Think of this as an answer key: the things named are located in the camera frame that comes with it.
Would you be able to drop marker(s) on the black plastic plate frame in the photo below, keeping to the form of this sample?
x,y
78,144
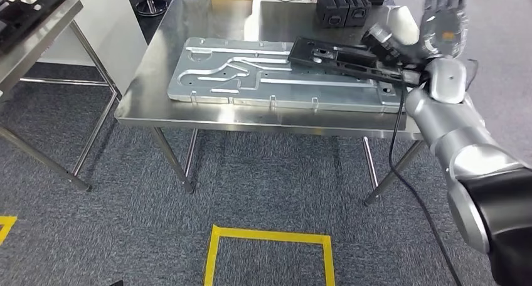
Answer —
x,y
316,53
25,14

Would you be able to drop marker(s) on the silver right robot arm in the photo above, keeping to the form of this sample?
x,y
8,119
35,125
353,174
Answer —
x,y
457,126

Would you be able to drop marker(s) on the stainless steel workbench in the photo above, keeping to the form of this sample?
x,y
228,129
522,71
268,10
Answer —
x,y
187,22

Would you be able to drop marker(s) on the silver stamped metal panel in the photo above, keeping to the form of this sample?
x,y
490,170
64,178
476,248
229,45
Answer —
x,y
291,93

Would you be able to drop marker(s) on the white cabinet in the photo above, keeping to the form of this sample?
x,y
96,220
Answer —
x,y
104,39

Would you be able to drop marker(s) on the stainless steel table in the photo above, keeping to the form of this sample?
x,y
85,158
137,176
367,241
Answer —
x,y
33,43

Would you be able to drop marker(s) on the chrome stanchion post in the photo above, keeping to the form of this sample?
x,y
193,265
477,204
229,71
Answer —
x,y
151,8

